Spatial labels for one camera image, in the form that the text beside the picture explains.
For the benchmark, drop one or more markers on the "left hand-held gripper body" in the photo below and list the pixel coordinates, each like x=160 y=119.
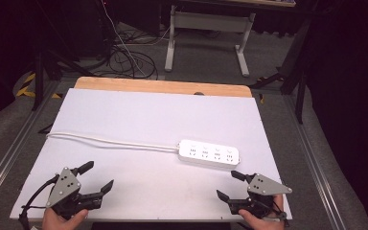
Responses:
x=63 y=187

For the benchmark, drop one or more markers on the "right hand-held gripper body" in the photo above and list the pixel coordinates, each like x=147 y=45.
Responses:
x=265 y=187

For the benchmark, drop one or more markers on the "white power strip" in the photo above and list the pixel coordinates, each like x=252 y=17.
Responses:
x=209 y=154

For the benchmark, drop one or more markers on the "person's left hand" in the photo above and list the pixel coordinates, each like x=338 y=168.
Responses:
x=57 y=223

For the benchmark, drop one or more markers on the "person's right hand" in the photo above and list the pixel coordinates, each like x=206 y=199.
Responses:
x=266 y=223

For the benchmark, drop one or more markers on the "white board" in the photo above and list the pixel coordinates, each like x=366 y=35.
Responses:
x=153 y=118

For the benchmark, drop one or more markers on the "yellow black floor tape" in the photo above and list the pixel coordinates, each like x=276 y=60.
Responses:
x=27 y=86

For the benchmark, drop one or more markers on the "black tripod stand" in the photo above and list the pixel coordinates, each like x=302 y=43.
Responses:
x=40 y=73

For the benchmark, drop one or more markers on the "wooden table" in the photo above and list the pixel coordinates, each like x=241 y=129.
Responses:
x=159 y=85

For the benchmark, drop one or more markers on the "black metal stand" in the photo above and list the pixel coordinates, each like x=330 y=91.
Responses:
x=295 y=73

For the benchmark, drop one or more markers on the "dark curtain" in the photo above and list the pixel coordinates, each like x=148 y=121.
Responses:
x=351 y=96

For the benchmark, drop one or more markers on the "light wooden desktop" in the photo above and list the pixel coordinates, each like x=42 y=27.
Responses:
x=262 y=2

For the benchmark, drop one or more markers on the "aluminium floor rail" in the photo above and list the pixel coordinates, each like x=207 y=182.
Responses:
x=313 y=166
x=12 y=147

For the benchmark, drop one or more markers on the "white metal desk frame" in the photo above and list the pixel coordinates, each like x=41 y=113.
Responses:
x=211 y=22

